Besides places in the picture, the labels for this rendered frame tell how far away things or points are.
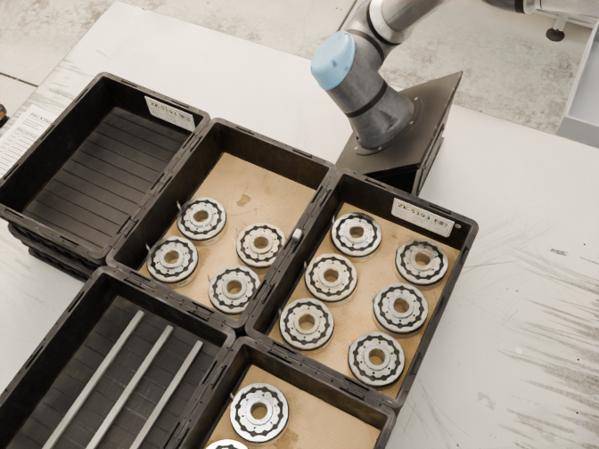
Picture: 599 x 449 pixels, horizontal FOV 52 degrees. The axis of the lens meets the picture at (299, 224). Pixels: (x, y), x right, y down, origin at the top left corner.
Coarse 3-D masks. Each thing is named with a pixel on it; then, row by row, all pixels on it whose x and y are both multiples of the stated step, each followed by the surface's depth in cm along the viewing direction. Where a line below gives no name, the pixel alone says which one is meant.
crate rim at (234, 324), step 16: (208, 128) 129; (240, 128) 130; (192, 144) 127; (272, 144) 127; (320, 160) 125; (160, 192) 121; (320, 192) 121; (144, 208) 120; (304, 224) 117; (288, 240) 115; (112, 256) 114; (128, 272) 112; (272, 272) 112; (160, 288) 111; (192, 304) 109; (256, 304) 109; (224, 320) 107; (240, 320) 107
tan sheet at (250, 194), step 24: (216, 168) 136; (240, 168) 136; (264, 168) 136; (216, 192) 133; (240, 192) 133; (264, 192) 133; (288, 192) 133; (312, 192) 133; (240, 216) 130; (264, 216) 130; (288, 216) 130; (144, 264) 125; (216, 264) 124; (240, 264) 124; (192, 288) 122
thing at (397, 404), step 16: (336, 176) 122; (352, 176) 122; (400, 192) 120; (320, 208) 119; (432, 208) 118; (304, 240) 115; (288, 256) 114; (464, 256) 113; (272, 288) 112; (448, 288) 110; (256, 320) 107; (432, 320) 107; (256, 336) 106; (432, 336) 105; (288, 352) 104; (416, 352) 104; (320, 368) 103; (416, 368) 102; (352, 384) 101; (384, 400) 100; (400, 400) 100
